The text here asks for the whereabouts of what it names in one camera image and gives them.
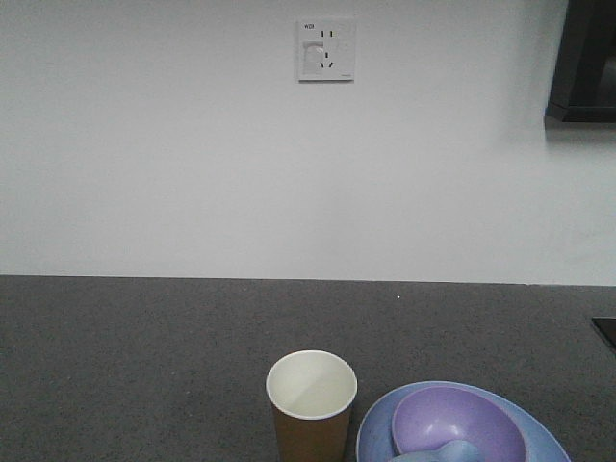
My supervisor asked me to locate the brown paper cup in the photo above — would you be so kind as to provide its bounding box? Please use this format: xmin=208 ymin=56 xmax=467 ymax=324
xmin=265 ymin=350 xmax=358 ymax=461

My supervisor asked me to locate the purple bowl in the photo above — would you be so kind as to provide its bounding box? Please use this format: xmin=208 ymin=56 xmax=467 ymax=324
xmin=391 ymin=385 xmax=527 ymax=461

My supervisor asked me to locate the light blue spoon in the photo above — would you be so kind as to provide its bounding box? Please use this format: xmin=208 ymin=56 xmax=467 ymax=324
xmin=391 ymin=440 xmax=484 ymax=462

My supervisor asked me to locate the light blue plate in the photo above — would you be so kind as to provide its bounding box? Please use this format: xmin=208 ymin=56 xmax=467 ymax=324
xmin=355 ymin=381 xmax=570 ymax=462

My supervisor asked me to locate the black cooktop edge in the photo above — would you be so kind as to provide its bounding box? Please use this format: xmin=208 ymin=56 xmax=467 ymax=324
xmin=592 ymin=317 xmax=616 ymax=348

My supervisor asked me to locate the white wall socket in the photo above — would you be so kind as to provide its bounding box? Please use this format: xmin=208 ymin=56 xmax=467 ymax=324
xmin=295 ymin=17 xmax=356 ymax=83

